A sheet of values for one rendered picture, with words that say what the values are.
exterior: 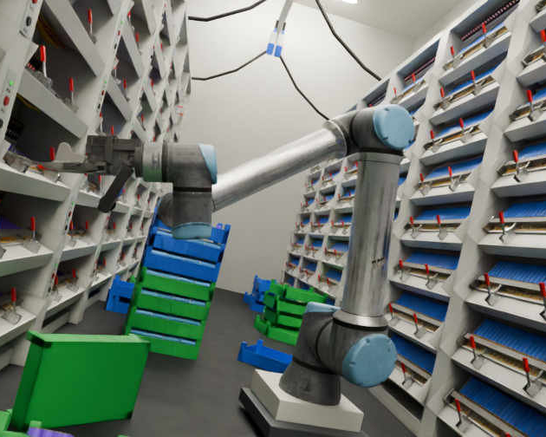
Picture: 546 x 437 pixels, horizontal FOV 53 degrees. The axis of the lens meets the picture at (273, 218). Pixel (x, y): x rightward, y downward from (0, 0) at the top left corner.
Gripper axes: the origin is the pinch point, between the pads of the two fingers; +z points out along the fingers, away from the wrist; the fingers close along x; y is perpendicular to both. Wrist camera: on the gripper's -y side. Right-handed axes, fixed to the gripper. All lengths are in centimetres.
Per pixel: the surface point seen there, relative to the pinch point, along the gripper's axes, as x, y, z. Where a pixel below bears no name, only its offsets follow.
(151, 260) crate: -92, -26, -15
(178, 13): -183, 107, -19
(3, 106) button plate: 22.7, 8.7, 2.1
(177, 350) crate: -95, -62, -25
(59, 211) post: -42.7, -8.4, 8.1
